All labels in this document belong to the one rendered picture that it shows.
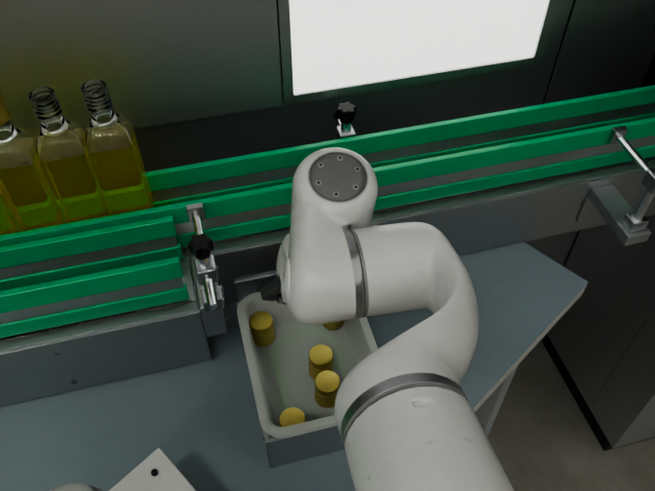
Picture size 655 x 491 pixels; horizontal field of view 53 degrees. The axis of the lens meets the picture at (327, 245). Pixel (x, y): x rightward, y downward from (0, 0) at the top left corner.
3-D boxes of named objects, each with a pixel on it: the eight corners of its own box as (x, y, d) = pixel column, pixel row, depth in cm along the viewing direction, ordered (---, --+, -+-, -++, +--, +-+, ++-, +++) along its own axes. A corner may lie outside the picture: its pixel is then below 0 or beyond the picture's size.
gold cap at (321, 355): (335, 378, 93) (336, 362, 89) (311, 383, 92) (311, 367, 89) (329, 358, 95) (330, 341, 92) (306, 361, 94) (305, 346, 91)
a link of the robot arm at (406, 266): (344, 488, 43) (297, 294, 60) (530, 453, 44) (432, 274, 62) (340, 396, 38) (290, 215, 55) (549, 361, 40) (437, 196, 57)
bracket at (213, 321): (221, 281, 99) (215, 250, 93) (231, 332, 93) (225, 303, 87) (198, 285, 98) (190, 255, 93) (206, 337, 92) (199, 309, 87)
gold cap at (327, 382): (342, 404, 90) (343, 389, 87) (318, 410, 89) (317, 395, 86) (336, 383, 92) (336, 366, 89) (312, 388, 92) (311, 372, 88)
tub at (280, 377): (349, 306, 103) (350, 272, 96) (394, 436, 89) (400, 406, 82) (239, 330, 100) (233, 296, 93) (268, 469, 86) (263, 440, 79)
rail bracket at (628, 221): (595, 207, 113) (642, 100, 96) (650, 283, 102) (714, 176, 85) (570, 212, 112) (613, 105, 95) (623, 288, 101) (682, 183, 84)
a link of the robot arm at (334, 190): (411, 291, 51) (289, 310, 49) (391, 335, 60) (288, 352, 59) (370, 132, 57) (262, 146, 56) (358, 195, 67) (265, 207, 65)
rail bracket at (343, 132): (347, 150, 109) (349, 83, 99) (359, 178, 104) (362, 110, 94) (324, 155, 108) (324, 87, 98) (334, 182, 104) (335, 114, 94)
